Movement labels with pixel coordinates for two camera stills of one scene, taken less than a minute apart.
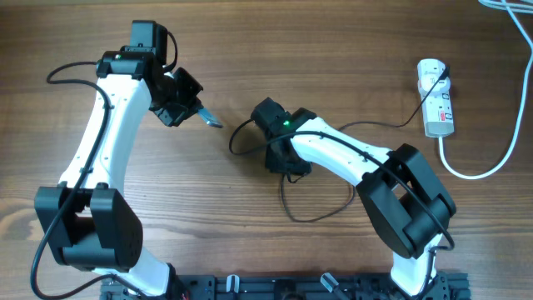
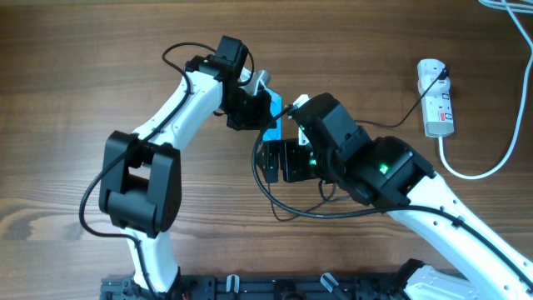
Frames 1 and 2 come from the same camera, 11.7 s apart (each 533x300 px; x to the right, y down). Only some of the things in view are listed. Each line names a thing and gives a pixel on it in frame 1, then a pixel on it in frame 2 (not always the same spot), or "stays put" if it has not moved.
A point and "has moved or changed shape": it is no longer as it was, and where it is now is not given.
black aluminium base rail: (298, 287) stays put
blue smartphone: (208, 118) has moved or changed shape
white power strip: (437, 107) stays put
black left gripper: (191, 103) → (262, 100)
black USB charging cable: (314, 219) → (285, 217)
